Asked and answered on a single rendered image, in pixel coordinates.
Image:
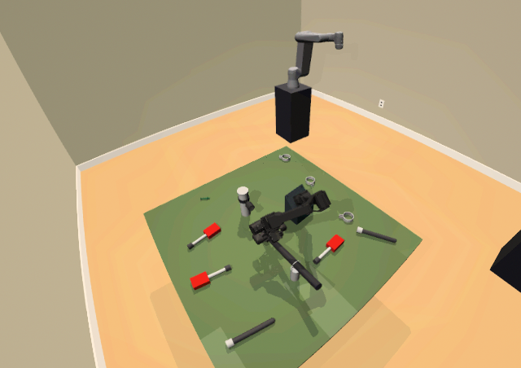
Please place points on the red block with grey handle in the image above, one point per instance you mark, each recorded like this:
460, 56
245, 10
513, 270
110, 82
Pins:
208, 232
332, 245
202, 279

